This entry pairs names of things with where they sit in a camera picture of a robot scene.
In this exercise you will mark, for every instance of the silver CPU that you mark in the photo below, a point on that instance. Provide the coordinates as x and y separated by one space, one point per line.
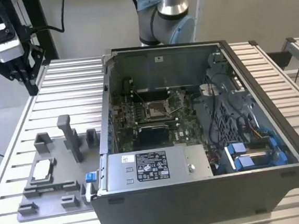
42 170

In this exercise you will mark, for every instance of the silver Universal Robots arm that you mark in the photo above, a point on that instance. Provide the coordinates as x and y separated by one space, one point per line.
171 0

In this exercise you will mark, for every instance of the black RAM slot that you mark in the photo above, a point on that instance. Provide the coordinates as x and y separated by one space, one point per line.
155 120
150 90
150 94
155 123

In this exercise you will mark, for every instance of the CPU socket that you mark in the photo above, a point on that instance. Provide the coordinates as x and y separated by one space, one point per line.
156 111

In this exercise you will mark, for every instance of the thin metal locking lever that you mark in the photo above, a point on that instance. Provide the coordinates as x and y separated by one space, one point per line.
139 96

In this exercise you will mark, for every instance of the hard disk in blue carrier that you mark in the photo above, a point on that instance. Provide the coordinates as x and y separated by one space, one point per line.
90 178

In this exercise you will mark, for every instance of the grey parts rack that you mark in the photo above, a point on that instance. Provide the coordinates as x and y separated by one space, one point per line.
55 200

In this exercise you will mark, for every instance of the silver power supply box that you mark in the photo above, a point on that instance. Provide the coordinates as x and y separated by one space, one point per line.
118 177

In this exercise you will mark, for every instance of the black graphics card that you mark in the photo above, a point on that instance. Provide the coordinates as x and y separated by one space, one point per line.
153 136

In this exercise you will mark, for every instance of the green motherboard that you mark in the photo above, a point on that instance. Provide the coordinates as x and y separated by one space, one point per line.
182 130

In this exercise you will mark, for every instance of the black open PC case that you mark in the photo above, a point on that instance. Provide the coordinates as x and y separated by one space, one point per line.
173 209

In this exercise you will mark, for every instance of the black plastic drive cage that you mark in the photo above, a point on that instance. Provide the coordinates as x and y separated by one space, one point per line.
226 121

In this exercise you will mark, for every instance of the blue disk bay carrier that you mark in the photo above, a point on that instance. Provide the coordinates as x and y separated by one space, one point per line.
244 162
238 148

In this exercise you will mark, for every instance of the metal slat side table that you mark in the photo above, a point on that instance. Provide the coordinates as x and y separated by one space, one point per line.
298 49

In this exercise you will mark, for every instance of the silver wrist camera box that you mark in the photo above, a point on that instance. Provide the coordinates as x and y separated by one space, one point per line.
8 49

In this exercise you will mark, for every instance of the black upright post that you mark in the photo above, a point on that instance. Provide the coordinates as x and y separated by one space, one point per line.
45 34

